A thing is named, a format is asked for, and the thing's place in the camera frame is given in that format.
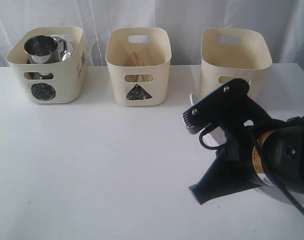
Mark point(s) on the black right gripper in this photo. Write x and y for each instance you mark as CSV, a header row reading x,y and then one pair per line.
x,y
268,153

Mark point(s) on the white square plate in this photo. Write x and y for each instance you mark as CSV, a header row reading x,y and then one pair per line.
x,y
214,135

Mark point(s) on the wooden chopstick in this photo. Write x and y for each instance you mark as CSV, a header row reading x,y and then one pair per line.
x,y
143,56
137,62

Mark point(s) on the steel mug front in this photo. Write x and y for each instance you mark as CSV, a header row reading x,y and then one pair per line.
x,y
45,49

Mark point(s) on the cream bin with black square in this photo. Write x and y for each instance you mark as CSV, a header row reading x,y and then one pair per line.
x,y
229,53

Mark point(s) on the cream bin with black triangle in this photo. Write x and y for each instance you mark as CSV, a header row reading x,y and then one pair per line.
x,y
122,43

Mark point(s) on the white curtain backdrop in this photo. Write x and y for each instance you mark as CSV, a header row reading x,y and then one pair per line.
x,y
281,22

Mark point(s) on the cream bin with black circle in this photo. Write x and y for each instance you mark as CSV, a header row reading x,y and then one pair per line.
x,y
69,74

